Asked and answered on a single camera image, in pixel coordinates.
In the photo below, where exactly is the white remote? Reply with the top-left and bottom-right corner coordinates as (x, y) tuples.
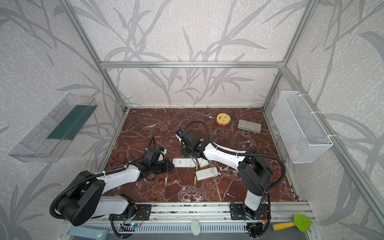
(196, 167), (219, 181)
(198, 158), (210, 168)
(173, 158), (197, 168)

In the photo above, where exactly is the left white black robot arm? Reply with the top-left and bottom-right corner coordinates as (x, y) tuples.
(50, 147), (174, 226)

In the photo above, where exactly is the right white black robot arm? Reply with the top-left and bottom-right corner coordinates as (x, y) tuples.
(176, 130), (286, 218)

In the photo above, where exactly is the yellow smiley sponge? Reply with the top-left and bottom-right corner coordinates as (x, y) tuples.
(217, 113), (231, 126)

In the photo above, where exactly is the small circuit board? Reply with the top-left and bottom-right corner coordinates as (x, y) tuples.
(121, 223), (142, 231)

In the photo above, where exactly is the clear plastic box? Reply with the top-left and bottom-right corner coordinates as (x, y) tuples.
(238, 120), (262, 133)

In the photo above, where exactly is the pale green oval object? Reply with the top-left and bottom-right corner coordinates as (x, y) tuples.
(191, 220), (201, 236)

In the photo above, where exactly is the light blue tray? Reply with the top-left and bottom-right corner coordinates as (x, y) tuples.
(69, 227), (108, 240)

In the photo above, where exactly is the green yellow toy spatula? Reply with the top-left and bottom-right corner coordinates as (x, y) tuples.
(272, 214), (312, 232)

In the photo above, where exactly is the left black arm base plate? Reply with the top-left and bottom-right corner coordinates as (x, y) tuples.
(120, 204), (152, 221)

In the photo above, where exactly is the right black cable conduit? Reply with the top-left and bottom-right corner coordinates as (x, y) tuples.
(182, 120), (286, 205)

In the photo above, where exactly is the black cable conduit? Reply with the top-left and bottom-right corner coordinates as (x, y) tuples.
(182, 120), (286, 205)
(49, 136), (157, 220)

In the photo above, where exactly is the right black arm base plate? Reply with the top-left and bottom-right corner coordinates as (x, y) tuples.
(229, 202), (269, 221)

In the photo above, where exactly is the clear plastic wall shelf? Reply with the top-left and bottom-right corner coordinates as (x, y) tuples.
(9, 94), (98, 163)

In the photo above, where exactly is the left black cable conduit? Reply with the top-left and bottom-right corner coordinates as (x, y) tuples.
(49, 136), (157, 220)

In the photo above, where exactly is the white wire basket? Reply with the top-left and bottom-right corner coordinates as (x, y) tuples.
(272, 91), (333, 164)

